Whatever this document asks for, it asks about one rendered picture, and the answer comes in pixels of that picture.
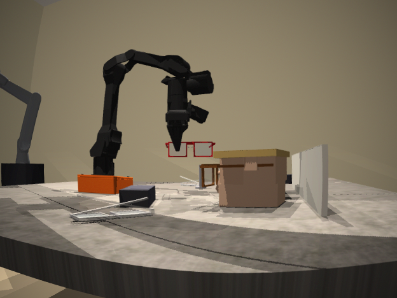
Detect red glasses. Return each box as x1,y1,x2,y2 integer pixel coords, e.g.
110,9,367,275
165,142,216,157

